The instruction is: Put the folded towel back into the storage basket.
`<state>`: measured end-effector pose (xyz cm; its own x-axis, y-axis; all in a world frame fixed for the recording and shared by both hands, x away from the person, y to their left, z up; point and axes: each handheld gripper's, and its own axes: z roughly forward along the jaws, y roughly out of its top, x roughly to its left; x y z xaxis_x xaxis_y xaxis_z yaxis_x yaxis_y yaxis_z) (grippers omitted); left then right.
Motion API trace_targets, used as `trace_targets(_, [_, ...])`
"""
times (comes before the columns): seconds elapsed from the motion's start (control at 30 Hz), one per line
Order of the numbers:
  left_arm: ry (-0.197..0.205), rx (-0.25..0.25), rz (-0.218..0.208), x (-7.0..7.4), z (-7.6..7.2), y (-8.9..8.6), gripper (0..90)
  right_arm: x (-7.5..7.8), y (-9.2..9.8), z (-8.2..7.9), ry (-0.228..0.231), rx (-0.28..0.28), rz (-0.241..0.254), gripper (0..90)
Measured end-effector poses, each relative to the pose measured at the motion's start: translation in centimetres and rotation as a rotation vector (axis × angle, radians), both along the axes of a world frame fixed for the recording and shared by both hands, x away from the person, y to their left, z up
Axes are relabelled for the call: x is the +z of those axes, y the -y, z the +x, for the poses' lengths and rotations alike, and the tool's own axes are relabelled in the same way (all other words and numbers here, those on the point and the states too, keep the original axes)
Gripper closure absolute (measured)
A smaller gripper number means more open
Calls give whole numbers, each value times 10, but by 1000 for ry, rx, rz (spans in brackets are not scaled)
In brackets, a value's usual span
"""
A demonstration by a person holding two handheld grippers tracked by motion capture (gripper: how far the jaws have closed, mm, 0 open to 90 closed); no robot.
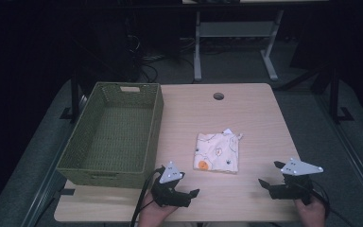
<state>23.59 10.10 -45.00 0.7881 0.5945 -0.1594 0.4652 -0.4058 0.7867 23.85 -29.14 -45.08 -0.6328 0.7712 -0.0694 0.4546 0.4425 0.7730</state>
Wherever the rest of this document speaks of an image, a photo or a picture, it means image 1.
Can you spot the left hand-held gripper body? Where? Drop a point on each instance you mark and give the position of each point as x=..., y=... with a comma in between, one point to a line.
x=169, y=189

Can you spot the person's left hand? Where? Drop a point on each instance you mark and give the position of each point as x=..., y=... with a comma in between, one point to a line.
x=152, y=212

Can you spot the black tape strip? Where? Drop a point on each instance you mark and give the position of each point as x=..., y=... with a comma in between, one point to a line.
x=67, y=191

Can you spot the black metal stand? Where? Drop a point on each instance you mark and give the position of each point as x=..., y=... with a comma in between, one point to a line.
x=335, y=94
x=74, y=97

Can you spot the green woven basket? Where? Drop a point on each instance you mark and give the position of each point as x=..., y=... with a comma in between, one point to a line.
x=116, y=138

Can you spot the grey metal table frame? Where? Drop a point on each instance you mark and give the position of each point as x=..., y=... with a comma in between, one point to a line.
x=236, y=30

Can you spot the person's right hand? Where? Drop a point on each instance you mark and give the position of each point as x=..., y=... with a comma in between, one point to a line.
x=310, y=213

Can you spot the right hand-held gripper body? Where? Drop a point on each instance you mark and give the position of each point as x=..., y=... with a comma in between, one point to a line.
x=296, y=181

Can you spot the cream patterned cloth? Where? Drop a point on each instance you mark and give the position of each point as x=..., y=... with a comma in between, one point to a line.
x=217, y=153

